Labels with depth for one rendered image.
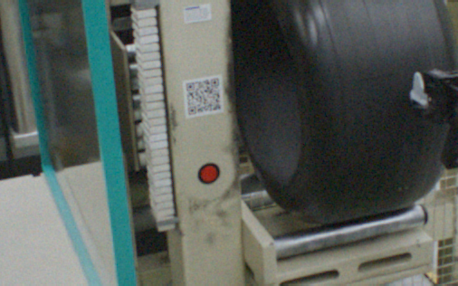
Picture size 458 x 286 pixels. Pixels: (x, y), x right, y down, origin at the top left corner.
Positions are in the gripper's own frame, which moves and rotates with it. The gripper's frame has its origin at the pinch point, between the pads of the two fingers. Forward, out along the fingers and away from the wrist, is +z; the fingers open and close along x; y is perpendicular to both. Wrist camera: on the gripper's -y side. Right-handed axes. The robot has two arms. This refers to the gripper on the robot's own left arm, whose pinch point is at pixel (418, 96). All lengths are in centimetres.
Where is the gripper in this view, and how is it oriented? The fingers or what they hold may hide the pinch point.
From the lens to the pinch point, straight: 181.6
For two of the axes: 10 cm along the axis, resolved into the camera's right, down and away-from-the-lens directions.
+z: -3.1, -2.8, 9.1
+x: -9.5, 1.9, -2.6
